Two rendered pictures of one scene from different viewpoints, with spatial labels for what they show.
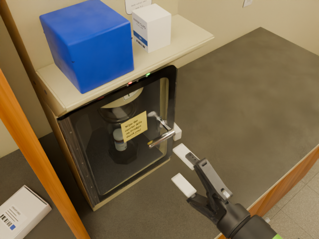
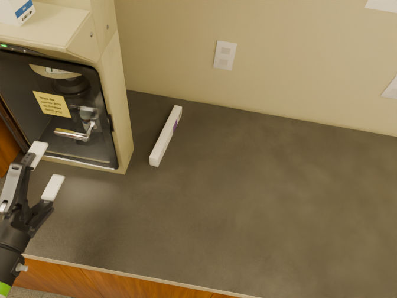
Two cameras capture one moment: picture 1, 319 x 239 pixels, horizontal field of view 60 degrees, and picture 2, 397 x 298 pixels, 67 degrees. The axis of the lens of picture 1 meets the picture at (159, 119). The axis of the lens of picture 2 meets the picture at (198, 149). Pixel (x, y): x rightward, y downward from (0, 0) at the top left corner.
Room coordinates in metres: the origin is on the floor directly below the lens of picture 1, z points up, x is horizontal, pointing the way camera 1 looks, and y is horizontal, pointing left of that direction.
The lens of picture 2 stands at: (0.34, -0.54, 1.81)
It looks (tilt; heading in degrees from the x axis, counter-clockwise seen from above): 53 degrees down; 40
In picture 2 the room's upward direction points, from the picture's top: 9 degrees clockwise
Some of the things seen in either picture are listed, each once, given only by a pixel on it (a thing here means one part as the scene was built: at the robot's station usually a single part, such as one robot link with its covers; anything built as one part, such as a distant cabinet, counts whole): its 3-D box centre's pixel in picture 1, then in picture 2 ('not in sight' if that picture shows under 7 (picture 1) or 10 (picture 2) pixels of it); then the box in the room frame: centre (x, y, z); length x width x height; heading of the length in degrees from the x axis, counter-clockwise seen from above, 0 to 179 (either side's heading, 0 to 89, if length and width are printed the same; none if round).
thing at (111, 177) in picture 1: (130, 142); (54, 118); (0.47, 0.08, 1.19); 0.30 x 0.01 x 0.40; 127
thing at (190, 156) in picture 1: (195, 159); (24, 160); (0.35, -0.08, 1.28); 0.05 x 0.01 x 0.03; 38
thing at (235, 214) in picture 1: (224, 211); (14, 227); (0.26, -0.15, 1.20); 0.09 x 0.07 x 0.08; 38
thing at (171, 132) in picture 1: (158, 134); (75, 129); (0.49, 0.00, 1.20); 0.10 x 0.05 x 0.03; 127
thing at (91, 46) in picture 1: (89, 44); not in sight; (0.38, 0.11, 1.56); 0.10 x 0.10 x 0.09; 38
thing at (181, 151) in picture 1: (186, 156); (33, 155); (0.37, -0.06, 1.26); 0.07 x 0.03 x 0.01; 38
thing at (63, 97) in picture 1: (133, 73); (0, 38); (0.43, 0.05, 1.46); 0.32 x 0.12 x 0.10; 128
